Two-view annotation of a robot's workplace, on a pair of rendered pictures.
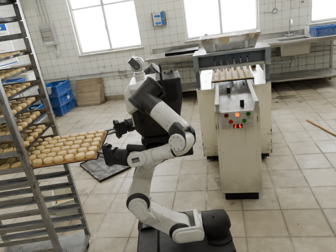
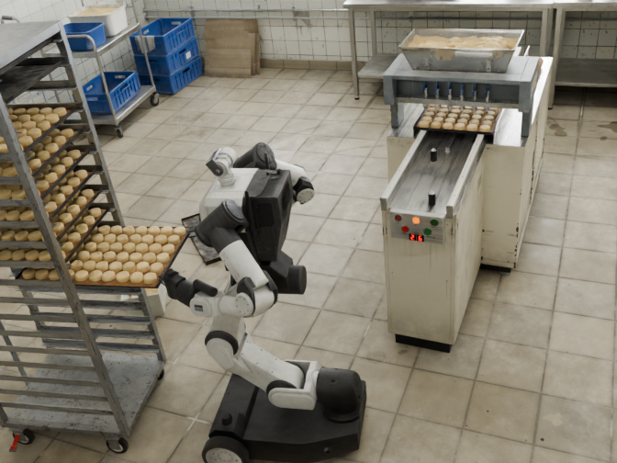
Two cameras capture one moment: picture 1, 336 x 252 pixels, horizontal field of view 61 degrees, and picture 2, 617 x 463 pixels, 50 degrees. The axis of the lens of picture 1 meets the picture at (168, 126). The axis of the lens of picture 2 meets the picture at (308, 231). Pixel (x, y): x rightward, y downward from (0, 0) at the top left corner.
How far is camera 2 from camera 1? 1.13 m
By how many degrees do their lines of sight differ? 17
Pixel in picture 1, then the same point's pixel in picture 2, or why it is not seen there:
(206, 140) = not seen: hidden behind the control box
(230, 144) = (405, 261)
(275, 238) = (439, 425)
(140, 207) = (221, 352)
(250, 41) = (495, 62)
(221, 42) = (441, 57)
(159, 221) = (252, 372)
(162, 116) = (231, 265)
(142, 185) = (228, 322)
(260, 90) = (504, 156)
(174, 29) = not seen: outside the picture
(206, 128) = not seen: hidden behind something
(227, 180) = (398, 314)
